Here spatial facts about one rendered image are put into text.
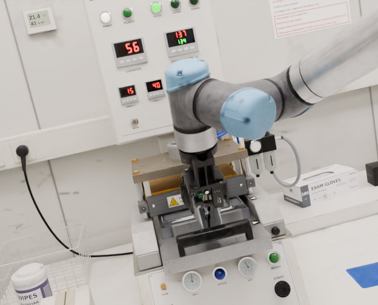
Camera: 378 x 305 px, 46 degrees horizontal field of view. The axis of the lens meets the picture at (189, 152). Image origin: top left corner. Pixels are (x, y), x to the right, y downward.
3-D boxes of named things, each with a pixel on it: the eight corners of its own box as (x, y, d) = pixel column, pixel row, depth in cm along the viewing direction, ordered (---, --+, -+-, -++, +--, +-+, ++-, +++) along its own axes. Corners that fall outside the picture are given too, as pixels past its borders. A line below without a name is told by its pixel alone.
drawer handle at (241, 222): (179, 253, 89) (174, 235, 88) (251, 235, 90) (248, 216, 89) (180, 257, 87) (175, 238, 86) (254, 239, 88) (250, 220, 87)
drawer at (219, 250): (156, 228, 116) (149, 200, 114) (237, 208, 118) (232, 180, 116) (166, 279, 87) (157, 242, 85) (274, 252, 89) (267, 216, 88)
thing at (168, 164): (138, 187, 126) (127, 142, 123) (243, 162, 129) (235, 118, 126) (140, 213, 102) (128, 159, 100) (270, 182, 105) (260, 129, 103)
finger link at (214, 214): (214, 242, 89) (209, 206, 84) (208, 224, 94) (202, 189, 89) (229, 239, 90) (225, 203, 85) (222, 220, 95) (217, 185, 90)
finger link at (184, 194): (185, 216, 90) (178, 180, 85) (183, 211, 91) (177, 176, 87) (208, 210, 90) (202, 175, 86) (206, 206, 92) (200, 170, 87)
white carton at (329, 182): (283, 200, 157) (280, 180, 156) (338, 182, 164) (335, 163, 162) (303, 208, 146) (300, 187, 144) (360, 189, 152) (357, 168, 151)
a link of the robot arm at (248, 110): (295, 85, 69) (240, 72, 76) (248, 95, 62) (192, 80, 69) (288, 133, 72) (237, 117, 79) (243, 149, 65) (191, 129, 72)
